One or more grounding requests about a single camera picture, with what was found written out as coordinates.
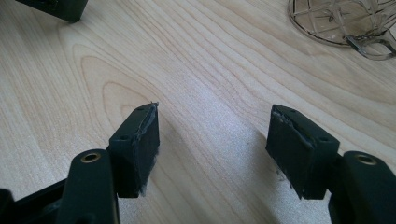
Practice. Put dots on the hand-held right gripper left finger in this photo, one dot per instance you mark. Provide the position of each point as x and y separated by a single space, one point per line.
134 161

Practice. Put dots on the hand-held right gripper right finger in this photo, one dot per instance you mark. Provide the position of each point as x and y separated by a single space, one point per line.
299 155

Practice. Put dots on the clear patterned glass cup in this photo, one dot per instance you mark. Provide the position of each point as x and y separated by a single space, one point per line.
330 34

